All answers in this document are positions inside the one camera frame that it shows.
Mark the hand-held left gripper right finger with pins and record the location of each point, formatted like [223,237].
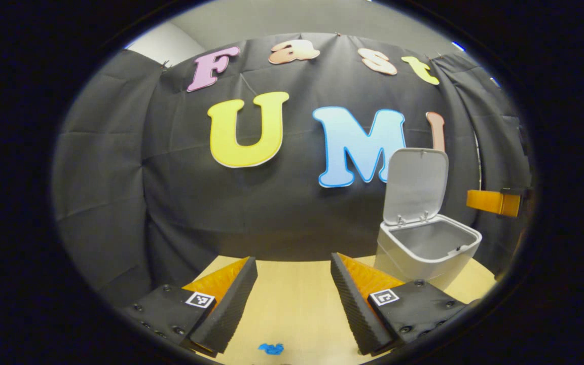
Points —
[355,309]

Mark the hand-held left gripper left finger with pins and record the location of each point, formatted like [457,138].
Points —
[231,304]

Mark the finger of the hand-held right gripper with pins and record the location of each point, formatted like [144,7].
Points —
[492,202]

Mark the blue paper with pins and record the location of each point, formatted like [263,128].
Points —
[270,348]

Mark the white desktop garbage bin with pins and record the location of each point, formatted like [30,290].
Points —
[424,243]

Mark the wooden desktop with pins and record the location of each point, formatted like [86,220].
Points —
[297,314]

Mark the black backdrop cloth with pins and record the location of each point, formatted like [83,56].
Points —
[271,218]

